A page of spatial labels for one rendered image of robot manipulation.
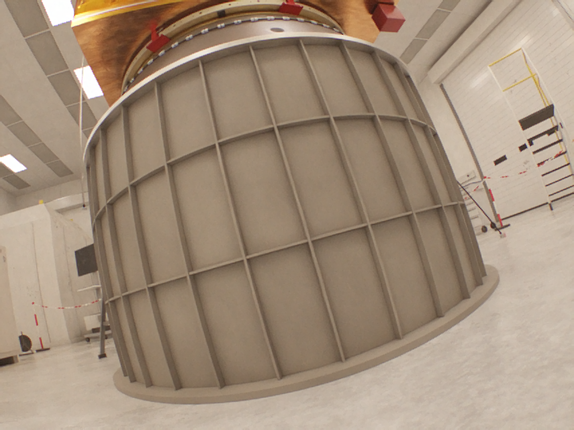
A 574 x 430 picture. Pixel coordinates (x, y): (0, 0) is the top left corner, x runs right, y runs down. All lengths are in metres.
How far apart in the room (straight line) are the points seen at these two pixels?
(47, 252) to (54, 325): 1.58
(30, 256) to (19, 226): 0.79
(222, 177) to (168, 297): 0.44
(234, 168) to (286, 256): 0.32
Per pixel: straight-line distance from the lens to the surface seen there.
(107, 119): 1.49
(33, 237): 7.89
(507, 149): 9.39
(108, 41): 1.96
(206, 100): 1.13
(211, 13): 1.79
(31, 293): 7.80
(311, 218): 0.97
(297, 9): 1.90
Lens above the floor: 0.31
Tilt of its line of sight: 11 degrees up
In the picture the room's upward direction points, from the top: 16 degrees counter-clockwise
